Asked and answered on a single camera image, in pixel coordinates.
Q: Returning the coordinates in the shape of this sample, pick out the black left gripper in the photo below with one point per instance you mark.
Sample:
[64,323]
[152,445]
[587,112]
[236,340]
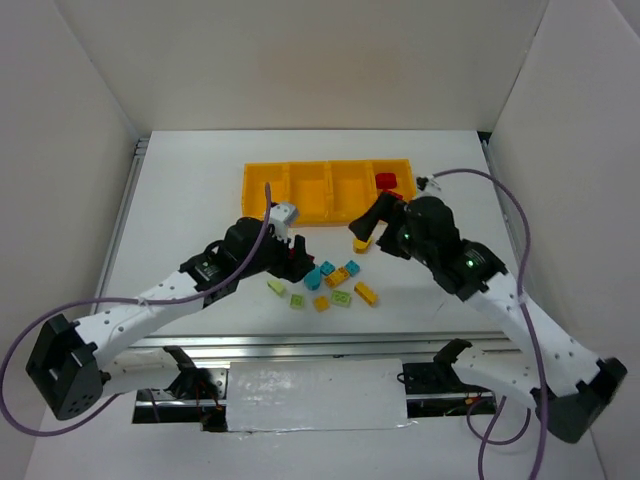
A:
[293,261]

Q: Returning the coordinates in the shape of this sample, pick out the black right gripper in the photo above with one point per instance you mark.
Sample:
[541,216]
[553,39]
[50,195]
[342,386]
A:
[392,226]

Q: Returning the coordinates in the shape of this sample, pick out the red oval lego brick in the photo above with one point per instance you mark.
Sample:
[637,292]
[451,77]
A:
[386,181]

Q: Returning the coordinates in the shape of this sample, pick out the red curved lego brick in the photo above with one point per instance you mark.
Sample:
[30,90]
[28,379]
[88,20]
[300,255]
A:
[393,193]

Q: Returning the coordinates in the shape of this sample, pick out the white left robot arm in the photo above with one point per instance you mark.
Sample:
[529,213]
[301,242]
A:
[75,363]

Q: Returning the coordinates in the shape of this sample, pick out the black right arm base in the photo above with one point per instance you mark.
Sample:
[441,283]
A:
[433,389]

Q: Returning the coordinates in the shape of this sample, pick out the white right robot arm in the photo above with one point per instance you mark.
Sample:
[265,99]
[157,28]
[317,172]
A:
[567,385]

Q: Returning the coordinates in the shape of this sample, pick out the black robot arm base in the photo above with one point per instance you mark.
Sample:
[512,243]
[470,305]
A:
[203,390]

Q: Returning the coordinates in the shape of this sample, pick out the teal oval lego brick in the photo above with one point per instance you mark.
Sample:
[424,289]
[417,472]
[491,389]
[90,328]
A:
[313,279]

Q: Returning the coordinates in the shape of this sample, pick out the yellow oval lego brick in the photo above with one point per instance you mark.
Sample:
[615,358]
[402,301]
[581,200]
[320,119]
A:
[362,246]

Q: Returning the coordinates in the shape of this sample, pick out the teal square lego brick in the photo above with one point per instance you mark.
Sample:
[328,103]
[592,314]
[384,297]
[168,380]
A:
[327,268]
[352,268]

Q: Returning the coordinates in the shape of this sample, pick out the light green sloped lego brick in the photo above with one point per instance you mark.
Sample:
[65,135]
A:
[277,287]

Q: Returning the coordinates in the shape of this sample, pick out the yellow flat lego brick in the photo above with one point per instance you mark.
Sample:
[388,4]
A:
[337,277]

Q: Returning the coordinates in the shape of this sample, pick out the light green square lego brick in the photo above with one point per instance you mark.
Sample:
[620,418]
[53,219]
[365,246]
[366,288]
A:
[297,301]

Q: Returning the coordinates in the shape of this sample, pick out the small yellow square lego brick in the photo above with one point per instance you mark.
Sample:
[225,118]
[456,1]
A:
[321,304]

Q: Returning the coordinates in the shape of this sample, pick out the light green rectangular lego brick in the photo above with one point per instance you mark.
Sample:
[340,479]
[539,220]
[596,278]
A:
[340,298]

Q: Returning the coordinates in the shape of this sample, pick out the yellow four-compartment bin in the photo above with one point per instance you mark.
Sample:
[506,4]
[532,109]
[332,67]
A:
[333,192]

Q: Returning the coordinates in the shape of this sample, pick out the white foil covered panel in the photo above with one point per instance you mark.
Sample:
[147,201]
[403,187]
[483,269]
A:
[327,395]

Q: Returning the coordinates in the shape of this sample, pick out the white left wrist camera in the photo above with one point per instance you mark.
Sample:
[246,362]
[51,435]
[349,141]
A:
[282,216]

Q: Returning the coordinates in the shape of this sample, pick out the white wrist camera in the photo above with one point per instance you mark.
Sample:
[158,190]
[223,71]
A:
[427,186]
[282,216]

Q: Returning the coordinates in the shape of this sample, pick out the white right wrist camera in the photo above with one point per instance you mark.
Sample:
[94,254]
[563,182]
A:
[427,186]

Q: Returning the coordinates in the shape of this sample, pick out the aluminium table edge rail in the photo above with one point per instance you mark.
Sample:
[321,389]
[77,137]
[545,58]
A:
[338,346]

